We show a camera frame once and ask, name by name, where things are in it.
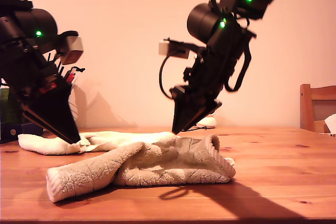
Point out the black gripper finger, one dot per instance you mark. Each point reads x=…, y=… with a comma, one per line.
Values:
x=207, y=113
x=39, y=119
x=57, y=111
x=183, y=111

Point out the black chopstick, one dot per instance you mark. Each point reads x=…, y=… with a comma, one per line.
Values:
x=62, y=71
x=48, y=58
x=54, y=58

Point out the dark blue box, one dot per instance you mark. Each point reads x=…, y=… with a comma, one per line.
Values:
x=10, y=132

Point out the white round security camera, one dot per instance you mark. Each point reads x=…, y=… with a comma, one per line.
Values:
x=208, y=122

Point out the white towel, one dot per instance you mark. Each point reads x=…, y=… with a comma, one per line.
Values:
x=118, y=140

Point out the wooden chair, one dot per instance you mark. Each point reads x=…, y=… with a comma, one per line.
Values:
x=305, y=108

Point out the beige fluffy tea towel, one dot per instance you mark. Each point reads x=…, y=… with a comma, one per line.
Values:
x=162, y=166

